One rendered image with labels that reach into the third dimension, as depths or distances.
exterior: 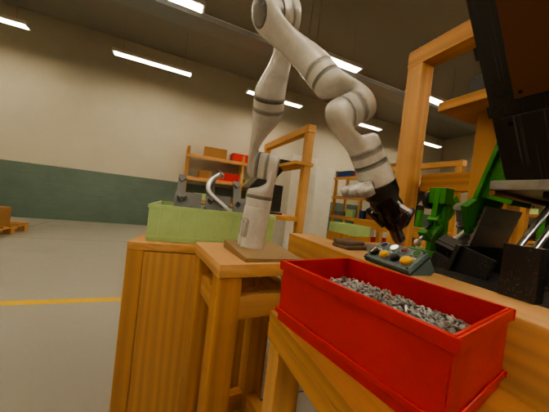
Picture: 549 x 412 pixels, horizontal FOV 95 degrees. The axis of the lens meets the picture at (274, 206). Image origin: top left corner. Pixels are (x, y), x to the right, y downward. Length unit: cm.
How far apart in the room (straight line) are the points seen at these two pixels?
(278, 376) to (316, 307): 20
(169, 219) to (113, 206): 635
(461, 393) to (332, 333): 16
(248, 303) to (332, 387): 45
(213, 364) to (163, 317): 56
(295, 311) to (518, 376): 36
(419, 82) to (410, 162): 42
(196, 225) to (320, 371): 97
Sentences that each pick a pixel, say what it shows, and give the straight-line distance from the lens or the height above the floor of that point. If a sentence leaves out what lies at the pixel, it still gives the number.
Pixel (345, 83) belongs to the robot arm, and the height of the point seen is 130.
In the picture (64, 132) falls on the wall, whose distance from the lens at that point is 791.
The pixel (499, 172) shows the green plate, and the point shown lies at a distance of 87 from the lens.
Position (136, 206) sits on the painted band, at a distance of 753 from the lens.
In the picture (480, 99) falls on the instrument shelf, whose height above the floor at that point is 150.
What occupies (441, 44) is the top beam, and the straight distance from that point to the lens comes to 166.
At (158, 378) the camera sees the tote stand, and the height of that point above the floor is 17.
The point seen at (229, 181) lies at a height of 145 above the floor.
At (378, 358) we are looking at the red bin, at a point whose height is 85.
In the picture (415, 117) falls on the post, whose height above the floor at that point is 156.
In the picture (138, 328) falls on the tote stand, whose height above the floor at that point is 40.
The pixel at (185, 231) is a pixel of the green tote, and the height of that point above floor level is 84.
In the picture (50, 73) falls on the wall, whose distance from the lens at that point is 829.
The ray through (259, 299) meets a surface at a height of 73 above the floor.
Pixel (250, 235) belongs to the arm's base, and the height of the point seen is 92.
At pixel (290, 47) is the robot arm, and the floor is 138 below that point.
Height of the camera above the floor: 104
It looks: 1 degrees down
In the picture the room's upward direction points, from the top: 7 degrees clockwise
